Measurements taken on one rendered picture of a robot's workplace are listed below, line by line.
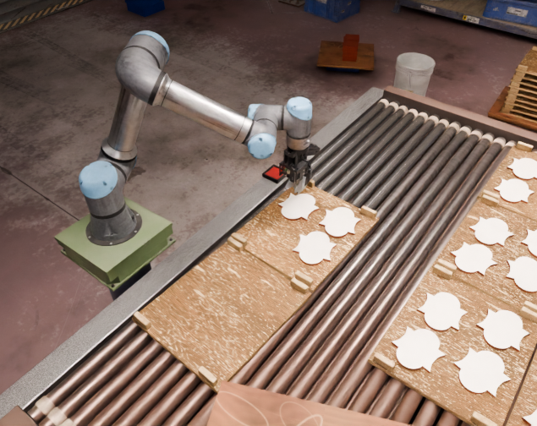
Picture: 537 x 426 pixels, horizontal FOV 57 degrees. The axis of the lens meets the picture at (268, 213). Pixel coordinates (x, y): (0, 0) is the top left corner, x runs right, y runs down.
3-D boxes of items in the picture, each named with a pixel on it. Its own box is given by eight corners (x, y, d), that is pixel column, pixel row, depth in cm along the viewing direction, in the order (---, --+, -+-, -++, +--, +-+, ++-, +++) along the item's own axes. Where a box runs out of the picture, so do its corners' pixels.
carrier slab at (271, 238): (228, 242, 167) (227, 238, 166) (299, 182, 190) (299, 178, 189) (312, 293, 151) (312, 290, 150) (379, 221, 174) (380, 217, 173)
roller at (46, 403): (30, 417, 128) (23, 408, 125) (381, 104, 241) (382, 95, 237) (41, 428, 126) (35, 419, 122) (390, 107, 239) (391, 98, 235)
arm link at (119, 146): (86, 183, 164) (121, 39, 130) (101, 158, 175) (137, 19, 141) (121, 197, 167) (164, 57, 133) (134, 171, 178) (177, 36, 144)
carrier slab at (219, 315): (132, 320, 144) (131, 317, 143) (228, 243, 167) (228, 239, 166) (217, 394, 128) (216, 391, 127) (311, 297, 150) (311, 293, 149)
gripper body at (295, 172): (278, 177, 163) (278, 147, 155) (293, 164, 168) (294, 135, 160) (296, 186, 160) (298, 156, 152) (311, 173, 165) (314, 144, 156)
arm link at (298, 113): (285, 94, 149) (313, 95, 148) (284, 125, 156) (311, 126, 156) (283, 108, 143) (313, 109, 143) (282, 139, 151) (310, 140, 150)
